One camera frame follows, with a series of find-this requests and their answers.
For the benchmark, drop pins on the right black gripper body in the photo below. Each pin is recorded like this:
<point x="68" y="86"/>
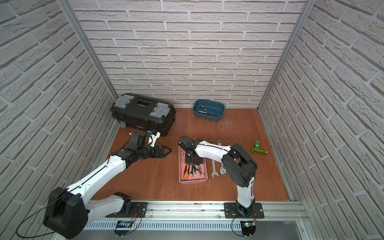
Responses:
<point x="189" y="160"/>

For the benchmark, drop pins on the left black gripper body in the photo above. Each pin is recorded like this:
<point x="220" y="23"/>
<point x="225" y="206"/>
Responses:
<point x="156" y="151"/>

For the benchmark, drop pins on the pink plastic storage box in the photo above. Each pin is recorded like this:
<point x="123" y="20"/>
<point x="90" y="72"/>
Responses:
<point x="193" y="179"/>

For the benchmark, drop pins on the large silver combination wrench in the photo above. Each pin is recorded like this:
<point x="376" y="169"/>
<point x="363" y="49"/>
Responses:
<point x="214" y="171"/>

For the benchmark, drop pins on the silver adjustable wrench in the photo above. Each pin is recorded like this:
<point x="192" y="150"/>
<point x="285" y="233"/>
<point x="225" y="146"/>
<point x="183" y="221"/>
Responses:
<point x="223" y="171"/>

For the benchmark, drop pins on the silver end wrench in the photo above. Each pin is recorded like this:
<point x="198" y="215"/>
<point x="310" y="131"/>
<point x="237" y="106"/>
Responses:
<point x="197" y="170"/>

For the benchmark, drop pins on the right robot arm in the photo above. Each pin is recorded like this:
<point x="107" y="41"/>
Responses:
<point x="239" y="165"/>

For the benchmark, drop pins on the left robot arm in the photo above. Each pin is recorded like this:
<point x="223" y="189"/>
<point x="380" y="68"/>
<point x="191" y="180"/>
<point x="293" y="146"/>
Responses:
<point x="69" y="209"/>

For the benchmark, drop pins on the black plastic toolbox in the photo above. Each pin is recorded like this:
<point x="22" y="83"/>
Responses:
<point x="143" y="113"/>

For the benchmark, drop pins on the screwdriver in teal bin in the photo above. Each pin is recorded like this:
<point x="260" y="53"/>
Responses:
<point x="204" y="110"/>

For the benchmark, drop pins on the teal plastic bin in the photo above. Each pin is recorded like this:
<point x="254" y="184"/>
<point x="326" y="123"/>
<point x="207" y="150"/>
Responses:
<point x="212" y="106"/>

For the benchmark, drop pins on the green toy drill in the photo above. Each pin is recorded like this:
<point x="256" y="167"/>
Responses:
<point x="257" y="149"/>

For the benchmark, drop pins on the left controller board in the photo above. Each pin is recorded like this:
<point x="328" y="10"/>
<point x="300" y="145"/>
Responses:
<point x="123" y="228"/>

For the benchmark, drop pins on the controller board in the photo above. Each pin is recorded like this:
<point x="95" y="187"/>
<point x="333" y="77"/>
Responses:
<point x="123" y="228"/>
<point x="248" y="228"/>

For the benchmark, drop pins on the right controller board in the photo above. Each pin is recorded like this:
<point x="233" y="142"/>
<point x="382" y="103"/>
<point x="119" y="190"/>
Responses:
<point x="248" y="228"/>

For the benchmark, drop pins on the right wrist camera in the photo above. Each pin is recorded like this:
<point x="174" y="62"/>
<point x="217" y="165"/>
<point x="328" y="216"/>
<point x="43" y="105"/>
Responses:
<point x="187" y="144"/>

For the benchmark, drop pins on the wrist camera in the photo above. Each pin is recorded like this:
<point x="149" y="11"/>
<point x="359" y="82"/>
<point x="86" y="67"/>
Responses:
<point x="152" y="137"/>
<point x="187" y="144"/>

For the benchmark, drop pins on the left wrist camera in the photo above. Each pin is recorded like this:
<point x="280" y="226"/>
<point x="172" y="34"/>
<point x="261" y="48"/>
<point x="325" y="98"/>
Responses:
<point x="152" y="137"/>

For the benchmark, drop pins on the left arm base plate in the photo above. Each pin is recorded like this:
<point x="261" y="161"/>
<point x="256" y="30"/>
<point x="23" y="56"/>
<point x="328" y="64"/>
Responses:
<point x="131" y="209"/>

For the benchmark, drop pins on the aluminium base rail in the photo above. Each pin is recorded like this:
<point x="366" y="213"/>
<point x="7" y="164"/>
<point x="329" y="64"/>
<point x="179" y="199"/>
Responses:
<point x="198" y="211"/>

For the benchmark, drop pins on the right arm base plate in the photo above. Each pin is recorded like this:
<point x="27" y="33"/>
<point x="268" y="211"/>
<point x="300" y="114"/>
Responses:
<point x="235" y="210"/>

